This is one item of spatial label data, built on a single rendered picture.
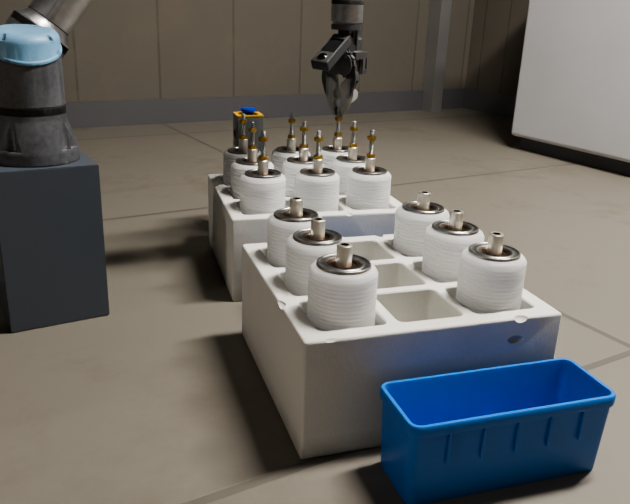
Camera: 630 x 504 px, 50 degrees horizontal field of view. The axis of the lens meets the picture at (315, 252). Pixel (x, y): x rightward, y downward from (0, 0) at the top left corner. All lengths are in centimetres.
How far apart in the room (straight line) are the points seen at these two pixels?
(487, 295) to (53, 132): 79
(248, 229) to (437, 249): 43
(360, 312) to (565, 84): 229
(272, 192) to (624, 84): 183
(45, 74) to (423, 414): 84
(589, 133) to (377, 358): 221
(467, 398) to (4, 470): 62
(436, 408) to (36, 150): 80
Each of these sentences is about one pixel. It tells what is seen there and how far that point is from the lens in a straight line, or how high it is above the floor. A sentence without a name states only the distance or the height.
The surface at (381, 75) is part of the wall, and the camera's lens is 419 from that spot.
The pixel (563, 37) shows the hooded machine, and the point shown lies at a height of 50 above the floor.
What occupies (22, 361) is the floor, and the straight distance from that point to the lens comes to 126.
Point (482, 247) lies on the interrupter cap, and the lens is 104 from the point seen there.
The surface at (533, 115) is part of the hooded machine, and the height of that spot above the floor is 17.
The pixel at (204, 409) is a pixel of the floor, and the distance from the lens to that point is 107.
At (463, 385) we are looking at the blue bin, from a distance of 97.
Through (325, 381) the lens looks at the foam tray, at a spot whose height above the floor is 12.
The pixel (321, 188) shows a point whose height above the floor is 23.
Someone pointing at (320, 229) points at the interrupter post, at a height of 27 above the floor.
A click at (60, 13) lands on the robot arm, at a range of 144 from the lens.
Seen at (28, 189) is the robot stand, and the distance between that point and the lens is 128.
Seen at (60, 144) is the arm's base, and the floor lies 34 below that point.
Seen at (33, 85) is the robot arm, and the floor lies 44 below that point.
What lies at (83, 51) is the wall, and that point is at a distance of 345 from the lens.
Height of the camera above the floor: 58
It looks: 20 degrees down
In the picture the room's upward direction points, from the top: 2 degrees clockwise
